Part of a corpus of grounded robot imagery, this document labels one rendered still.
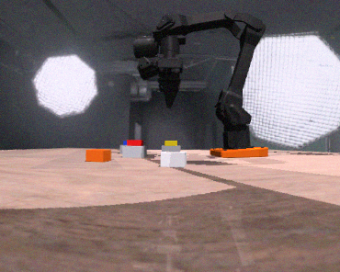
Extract yellow button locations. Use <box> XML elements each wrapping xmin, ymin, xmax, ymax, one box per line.
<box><xmin>162</xmin><ymin>141</ymin><xmax>181</xmax><ymax>152</ymax></box>

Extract red button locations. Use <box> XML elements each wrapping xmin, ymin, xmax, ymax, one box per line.
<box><xmin>122</xmin><ymin>140</ymin><xmax>147</xmax><ymax>158</ymax></box>

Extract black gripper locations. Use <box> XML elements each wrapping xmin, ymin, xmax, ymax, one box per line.
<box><xmin>156</xmin><ymin>51</ymin><xmax>183</xmax><ymax>108</ymax></box>

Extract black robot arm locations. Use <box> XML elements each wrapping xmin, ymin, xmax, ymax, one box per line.
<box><xmin>133</xmin><ymin>9</ymin><xmax>266</xmax><ymax>150</ymax></box>

